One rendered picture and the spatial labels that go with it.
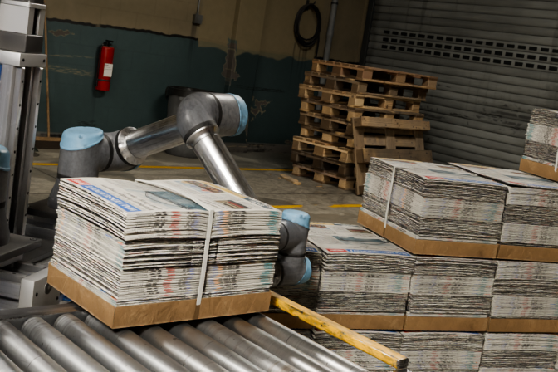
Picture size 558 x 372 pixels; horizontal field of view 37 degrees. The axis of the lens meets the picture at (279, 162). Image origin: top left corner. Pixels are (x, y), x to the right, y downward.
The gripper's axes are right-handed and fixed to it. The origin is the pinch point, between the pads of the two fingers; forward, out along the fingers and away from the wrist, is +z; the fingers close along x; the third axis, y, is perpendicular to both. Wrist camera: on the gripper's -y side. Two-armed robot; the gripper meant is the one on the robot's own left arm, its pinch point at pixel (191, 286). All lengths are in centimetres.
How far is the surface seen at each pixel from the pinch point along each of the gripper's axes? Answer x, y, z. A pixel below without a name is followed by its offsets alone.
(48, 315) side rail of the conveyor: 12.5, 1.6, 41.9
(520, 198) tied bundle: 15, 25, -105
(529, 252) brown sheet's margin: 18, 8, -112
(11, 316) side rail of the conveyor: 12, 2, 49
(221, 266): 24.4, 13.2, 11.6
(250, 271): 24.7, 11.6, 4.0
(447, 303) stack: 9, -9, -88
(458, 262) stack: 9, 4, -90
